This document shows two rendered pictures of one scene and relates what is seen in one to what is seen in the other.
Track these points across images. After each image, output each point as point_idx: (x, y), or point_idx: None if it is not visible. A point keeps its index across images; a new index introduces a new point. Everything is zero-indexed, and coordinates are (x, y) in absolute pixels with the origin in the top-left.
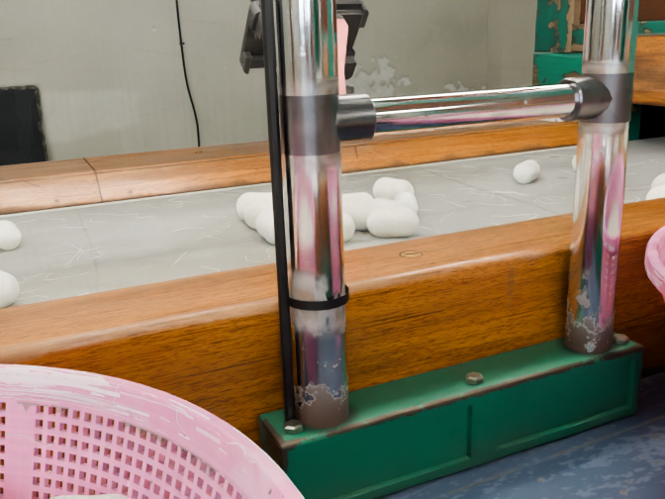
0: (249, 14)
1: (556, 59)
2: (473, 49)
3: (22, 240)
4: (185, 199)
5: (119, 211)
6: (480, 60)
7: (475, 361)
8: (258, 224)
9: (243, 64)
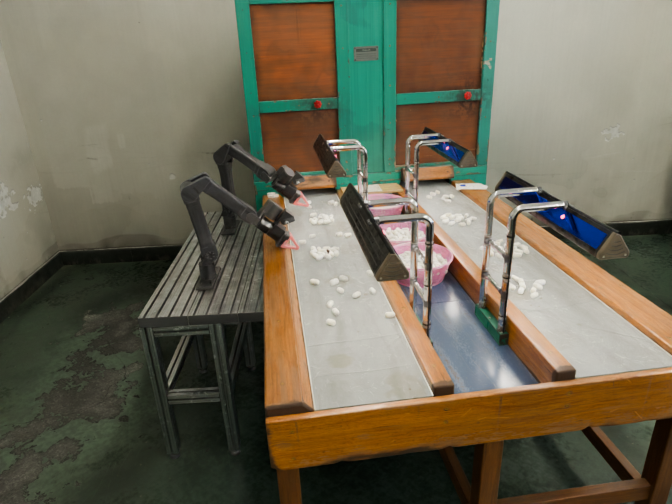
0: (296, 194)
1: (262, 183)
2: (30, 166)
3: (308, 237)
4: (292, 228)
5: (296, 232)
6: (34, 171)
7: None
8: (326, 222)
9: (292, 202)
